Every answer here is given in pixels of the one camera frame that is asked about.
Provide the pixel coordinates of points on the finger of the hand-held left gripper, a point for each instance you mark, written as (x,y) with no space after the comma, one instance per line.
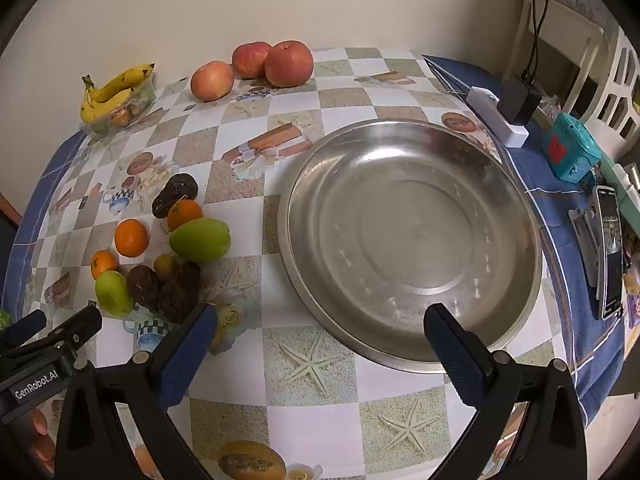
(75,329)
(25,326)

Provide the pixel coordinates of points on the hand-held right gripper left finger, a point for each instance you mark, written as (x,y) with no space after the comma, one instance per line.
(190,355)

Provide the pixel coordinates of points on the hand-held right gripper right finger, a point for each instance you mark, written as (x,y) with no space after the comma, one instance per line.
(456,355)

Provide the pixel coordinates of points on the small green mango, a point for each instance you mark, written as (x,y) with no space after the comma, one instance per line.
(114,292)

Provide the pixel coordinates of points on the dark brown avocado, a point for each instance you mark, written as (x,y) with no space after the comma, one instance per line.
(142,287)
(178,294)
(175,194)

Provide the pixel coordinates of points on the small orange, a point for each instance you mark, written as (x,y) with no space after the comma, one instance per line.
(103,263)

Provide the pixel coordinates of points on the yellow brown round fruit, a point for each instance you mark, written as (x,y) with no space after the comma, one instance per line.
(166,265)

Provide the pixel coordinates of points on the large green mango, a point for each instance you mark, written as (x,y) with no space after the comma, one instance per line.
(200,240)

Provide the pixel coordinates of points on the round steel basin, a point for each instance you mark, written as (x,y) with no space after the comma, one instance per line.
(400,240)

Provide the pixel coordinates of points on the small green object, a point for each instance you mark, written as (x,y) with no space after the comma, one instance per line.
(3,319)

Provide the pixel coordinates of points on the grey phone stand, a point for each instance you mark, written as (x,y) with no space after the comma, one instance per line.
(582,240)

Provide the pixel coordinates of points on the smartphone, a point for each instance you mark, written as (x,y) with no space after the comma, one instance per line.
(609,250)

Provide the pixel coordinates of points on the small orange brown items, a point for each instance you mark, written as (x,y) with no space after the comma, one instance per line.
(121,118)

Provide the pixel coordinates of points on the yellow banana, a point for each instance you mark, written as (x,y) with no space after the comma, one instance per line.
(100,108)
(125,80)

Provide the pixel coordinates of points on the teal plastic box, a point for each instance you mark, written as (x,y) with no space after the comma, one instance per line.
(570,147)

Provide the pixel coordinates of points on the clear plastic container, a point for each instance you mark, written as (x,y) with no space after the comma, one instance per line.
(143,101)

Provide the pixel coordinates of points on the white power strip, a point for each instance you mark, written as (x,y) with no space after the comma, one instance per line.
(482,97)

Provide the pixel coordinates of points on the black power adapter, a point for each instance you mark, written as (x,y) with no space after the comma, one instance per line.
(517,102)

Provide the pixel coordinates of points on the pale red apple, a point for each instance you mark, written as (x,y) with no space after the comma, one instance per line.
(212,81)

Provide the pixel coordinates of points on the white wooden frame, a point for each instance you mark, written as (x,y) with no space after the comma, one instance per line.
(522,25)

